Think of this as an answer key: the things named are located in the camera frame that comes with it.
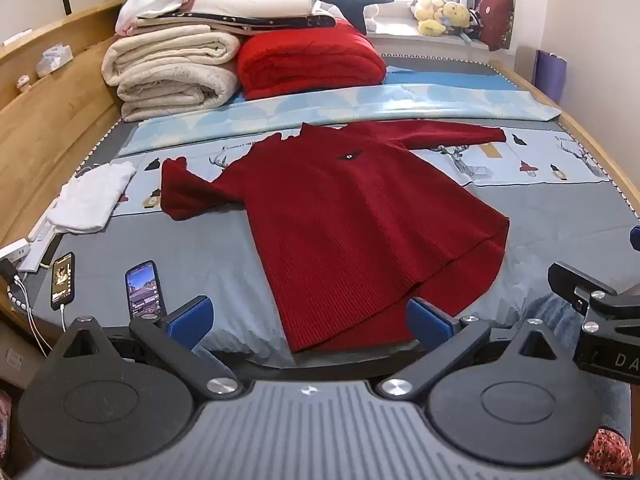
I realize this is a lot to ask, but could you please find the tissue pack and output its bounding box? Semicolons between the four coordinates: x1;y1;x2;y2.
36;42;75;79

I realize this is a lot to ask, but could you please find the dark red knit sweater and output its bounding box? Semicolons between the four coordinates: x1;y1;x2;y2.
160;121;511;354

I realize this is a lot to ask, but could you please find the white power strip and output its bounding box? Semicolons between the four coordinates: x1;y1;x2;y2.
0;200;62;273

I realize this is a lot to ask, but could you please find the small white garment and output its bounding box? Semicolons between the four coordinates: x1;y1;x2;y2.
47;161;137;234

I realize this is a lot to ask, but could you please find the dark patterned folded sheet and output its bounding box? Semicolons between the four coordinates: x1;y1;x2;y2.
134;10;340;37

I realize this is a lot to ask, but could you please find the black smartphone with cable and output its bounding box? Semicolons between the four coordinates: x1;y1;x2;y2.
50;252;76;310

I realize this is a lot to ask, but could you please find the folded red blanket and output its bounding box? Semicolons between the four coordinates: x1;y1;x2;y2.
237;18;387;101

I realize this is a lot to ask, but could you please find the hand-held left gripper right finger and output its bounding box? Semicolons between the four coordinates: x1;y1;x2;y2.
377;297;576;403

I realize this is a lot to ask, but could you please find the dark red backpack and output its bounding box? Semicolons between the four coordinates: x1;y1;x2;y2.
477;0;516;52

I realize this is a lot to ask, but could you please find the white charger cable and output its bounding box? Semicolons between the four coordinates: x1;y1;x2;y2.
6;272;68;357

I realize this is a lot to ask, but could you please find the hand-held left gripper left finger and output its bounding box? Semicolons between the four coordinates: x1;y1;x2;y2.
47;296;241;402

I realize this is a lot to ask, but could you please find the folded cream blanket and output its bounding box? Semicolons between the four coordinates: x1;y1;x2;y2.
102;25;242;123

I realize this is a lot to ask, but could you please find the black smartphone with road video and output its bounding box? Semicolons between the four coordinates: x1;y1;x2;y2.
125;260;168;322

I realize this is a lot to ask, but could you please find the yellow plush toy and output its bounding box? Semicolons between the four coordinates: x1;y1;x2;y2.
440;2;472;32
411;0;446;37

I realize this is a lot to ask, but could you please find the red floral cloth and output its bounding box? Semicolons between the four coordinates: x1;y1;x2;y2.
584;426;637;479

